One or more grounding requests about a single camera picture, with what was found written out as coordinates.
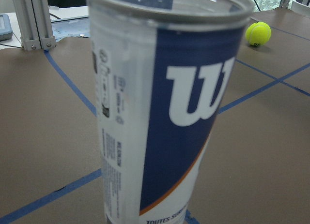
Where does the clear Wilson tennis ball can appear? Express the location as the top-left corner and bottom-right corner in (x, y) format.
(87, 0), (253, 224)

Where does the yellow tennis ball right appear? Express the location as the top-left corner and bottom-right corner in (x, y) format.
(245, 22), (272, 46)

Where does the brown paper table cover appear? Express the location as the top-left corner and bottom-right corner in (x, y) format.
(0, 8), (310, 224)

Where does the aluminium frame post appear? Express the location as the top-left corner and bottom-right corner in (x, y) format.
(13, 0), (56, 51)

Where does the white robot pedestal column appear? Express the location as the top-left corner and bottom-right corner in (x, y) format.
(291, 1), (310, 17)

